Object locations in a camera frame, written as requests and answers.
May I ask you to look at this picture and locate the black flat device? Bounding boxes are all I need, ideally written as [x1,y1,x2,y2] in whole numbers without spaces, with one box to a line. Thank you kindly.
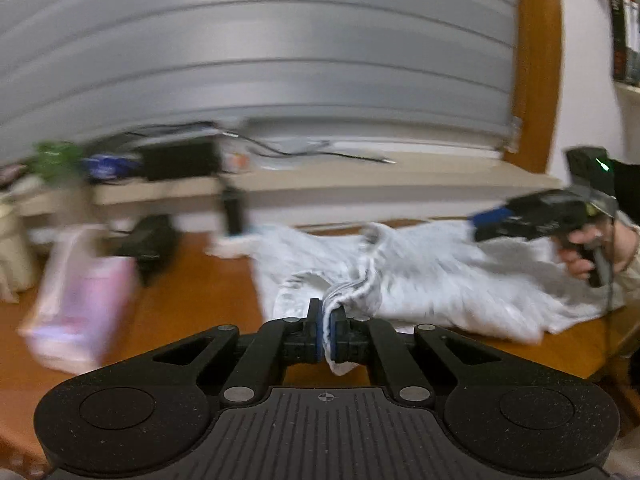
[116,214,182,287]

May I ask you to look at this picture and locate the person's right hand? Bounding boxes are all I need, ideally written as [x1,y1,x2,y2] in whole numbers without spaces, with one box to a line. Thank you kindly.
[556,212,637,281]

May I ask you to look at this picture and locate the clear jar orange label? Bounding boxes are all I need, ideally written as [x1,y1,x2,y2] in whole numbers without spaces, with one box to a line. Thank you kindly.
[220,142,251,176]

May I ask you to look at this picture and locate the blue packet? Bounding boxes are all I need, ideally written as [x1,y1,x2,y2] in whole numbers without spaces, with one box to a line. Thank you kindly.
[82,152,143,181]

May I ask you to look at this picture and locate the grey window blind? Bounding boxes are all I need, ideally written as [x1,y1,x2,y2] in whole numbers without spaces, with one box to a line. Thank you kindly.
[0,0,518,153]

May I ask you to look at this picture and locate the green plant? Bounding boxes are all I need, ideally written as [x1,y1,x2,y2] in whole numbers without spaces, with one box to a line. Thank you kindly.
[32,141,83,178]

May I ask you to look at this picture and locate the row of books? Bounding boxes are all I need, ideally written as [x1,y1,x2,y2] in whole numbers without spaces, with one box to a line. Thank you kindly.
[606,0,640,86]

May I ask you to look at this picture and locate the person's right forearm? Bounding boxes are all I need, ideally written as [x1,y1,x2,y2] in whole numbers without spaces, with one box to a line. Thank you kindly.
[622,222,640,273]

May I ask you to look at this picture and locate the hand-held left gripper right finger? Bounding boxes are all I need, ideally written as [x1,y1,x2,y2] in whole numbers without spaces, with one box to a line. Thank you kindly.
[332,299,529,406]

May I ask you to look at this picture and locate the wooden window frame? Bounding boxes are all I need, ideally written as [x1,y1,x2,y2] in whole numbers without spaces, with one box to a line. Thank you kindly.
[502,0,566,173]

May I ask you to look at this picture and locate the black box on sill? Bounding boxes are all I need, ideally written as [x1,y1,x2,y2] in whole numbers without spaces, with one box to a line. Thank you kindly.
[140,139,222,182]

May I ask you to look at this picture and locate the pink printed package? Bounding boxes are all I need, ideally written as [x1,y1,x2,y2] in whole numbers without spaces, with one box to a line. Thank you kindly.
[17,227,140,375]

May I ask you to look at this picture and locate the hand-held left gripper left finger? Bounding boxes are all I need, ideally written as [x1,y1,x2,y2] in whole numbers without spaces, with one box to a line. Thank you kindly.
[125,299,322,406]

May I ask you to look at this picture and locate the white power strip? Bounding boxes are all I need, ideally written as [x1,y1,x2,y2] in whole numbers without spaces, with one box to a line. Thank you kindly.
[206,225,273,261]

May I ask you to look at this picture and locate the black power adapter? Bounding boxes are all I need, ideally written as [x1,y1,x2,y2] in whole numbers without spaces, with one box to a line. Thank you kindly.
[220,186,249,237]

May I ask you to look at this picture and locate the white printed pajama pants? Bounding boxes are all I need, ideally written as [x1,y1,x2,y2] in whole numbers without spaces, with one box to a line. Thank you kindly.
[252,221,618,376]

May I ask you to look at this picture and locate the beige window sill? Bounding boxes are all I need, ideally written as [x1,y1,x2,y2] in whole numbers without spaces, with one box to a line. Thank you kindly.
[15,152,563,233]

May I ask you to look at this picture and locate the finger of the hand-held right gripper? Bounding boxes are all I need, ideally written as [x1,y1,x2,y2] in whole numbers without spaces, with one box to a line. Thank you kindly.
[472,222,521,244]
[467,205,516,229]

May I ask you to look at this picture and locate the black cable on sill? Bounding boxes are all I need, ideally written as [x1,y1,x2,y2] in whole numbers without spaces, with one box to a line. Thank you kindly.
[222,127,397,166]

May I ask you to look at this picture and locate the white wall shelf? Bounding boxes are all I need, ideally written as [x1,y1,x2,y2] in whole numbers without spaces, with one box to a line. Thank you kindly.
[614,81,640,108]

